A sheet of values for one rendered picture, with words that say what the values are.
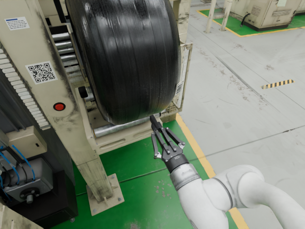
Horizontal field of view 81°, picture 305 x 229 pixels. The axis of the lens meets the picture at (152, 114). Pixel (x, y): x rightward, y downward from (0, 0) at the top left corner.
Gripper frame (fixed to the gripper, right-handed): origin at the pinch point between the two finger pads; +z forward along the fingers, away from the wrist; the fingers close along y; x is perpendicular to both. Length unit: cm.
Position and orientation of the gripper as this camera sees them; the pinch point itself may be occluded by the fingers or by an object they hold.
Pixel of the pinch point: (154, 123)
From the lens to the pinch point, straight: 71.5
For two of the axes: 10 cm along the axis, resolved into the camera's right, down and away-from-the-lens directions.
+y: -9.1, 3.0, -2.9
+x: -0.5, 6.1, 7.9
